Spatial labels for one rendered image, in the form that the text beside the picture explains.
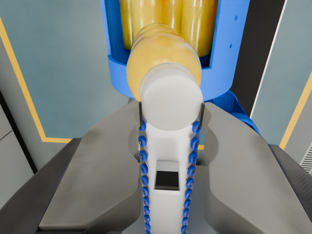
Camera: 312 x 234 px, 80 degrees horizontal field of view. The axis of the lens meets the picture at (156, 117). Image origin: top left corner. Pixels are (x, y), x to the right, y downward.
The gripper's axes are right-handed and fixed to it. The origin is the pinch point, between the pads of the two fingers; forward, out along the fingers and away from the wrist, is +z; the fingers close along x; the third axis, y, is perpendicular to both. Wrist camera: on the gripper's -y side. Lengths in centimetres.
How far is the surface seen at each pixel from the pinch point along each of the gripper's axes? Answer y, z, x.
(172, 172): 53, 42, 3
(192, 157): 47, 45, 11
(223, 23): -2.5, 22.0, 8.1
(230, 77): 7.4, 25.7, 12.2
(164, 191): 55, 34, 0
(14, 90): 66, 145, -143
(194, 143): 40, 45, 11
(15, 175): 148, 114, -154
